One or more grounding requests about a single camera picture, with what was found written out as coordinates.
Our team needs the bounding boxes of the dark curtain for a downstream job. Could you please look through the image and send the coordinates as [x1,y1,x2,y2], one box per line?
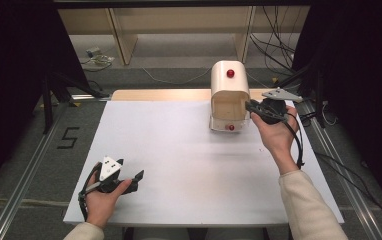
[291,0,382,219]
[0,0,91,198]

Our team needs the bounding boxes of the light wooden shelf unit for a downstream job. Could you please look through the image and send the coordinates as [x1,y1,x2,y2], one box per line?
[58,5,311,66]

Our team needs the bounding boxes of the wooden table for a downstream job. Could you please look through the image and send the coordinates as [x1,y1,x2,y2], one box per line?
[110,88,290,102]

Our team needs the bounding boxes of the white table cover board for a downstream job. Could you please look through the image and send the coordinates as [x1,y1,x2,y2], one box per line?
[63,99,345,228]

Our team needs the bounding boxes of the right hand-held gripper cable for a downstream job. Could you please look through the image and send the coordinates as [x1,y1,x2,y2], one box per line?
[282,111,306,170]

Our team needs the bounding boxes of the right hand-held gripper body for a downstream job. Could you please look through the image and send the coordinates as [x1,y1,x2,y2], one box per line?
[254,86,304,126]

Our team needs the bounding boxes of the person's right hand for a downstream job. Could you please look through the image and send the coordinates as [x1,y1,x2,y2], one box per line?
[250,110,301,176]

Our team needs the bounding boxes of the person's left hand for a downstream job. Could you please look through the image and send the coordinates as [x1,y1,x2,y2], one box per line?
[84,162,134,231]

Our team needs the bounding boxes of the black metal stand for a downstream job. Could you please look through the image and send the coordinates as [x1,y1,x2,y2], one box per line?
[273,59,327,130]

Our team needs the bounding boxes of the black floor cables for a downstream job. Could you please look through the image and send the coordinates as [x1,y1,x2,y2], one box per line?
[313,151,382,228]

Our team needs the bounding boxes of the cream drawer with red knob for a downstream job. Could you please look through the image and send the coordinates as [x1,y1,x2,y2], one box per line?
[209,97,250,134]

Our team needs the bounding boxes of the left hand-held gripper cable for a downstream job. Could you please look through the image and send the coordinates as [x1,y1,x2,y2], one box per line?
[77,161,104,223]

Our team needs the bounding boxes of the hand-held gripper cable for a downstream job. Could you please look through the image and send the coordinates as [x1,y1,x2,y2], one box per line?
[282,111,306,170]
[77,161,104,223]

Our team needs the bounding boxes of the grey power adapter with cord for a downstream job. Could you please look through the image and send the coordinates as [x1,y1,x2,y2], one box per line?
[79,46,116,73]

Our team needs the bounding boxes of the black tripod stand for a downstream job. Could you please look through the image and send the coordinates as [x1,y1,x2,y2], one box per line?
[39,71,111,135]

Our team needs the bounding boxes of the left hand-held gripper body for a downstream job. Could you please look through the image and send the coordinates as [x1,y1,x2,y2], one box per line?
[93,156,140,195]

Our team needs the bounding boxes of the aluminium floor rail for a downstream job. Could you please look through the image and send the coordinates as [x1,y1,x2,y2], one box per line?
[298,99,382,240]
[0,94,112,240]

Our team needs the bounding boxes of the white floor cable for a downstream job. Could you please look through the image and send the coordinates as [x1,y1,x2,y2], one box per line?
[141,65,213,86]

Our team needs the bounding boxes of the bundle of black cables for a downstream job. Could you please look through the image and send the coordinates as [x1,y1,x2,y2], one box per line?
[248,5,297,76]

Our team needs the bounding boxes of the cream roll-top drawer cabinet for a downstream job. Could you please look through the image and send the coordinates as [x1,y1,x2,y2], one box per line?
[208,60,252,133]

